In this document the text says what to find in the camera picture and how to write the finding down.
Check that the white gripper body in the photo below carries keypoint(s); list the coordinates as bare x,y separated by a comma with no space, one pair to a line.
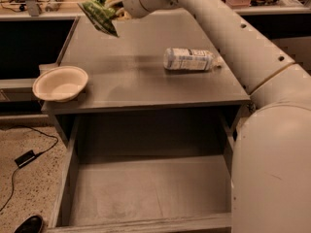
135,8

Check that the green jalapeno chip bag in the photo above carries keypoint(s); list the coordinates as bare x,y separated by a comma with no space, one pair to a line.
100,16

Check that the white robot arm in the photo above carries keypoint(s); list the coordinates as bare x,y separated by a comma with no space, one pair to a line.
271,163

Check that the grey counter cabinet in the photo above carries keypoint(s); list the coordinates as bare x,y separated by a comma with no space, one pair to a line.
126,72

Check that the grey open drawer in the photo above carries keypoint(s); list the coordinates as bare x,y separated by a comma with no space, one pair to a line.
159,171

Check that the black handheld tool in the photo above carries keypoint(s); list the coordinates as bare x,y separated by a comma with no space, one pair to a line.
53,5

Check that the white plastic bottle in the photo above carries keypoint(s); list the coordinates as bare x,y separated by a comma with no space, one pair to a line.
175,59

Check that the white paper bowl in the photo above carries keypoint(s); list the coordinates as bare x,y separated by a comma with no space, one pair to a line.
60,84

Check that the black power adapter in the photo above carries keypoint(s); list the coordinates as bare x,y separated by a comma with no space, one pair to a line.
25,159

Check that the black shoe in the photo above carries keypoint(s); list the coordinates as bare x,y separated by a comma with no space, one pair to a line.
33,224

